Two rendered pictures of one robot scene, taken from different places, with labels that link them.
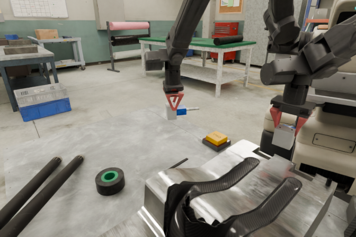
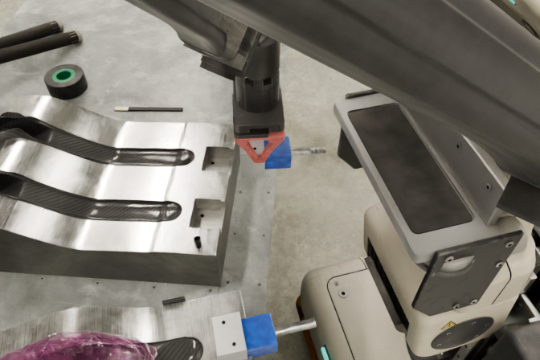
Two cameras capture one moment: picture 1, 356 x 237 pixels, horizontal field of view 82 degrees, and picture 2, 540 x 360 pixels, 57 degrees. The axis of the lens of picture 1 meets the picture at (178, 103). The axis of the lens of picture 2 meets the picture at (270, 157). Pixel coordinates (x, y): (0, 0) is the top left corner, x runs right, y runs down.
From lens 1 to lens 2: 0.74 m
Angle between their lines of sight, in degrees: 44
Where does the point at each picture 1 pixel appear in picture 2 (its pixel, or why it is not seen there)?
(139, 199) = not seen: hidden behind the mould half
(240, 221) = (26, 186)
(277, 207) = (110, 215)
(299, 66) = not seen: hidden behind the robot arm
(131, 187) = (81, 103)
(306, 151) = (375, 222)
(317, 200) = (151, 243)
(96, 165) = (85, 55)
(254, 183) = (133, 179)
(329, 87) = (415, 115)
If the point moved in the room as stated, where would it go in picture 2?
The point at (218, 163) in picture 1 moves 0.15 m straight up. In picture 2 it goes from (146, 132) to (127, 59)
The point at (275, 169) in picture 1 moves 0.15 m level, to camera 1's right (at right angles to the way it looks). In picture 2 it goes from (185, 185) to (254, 243)
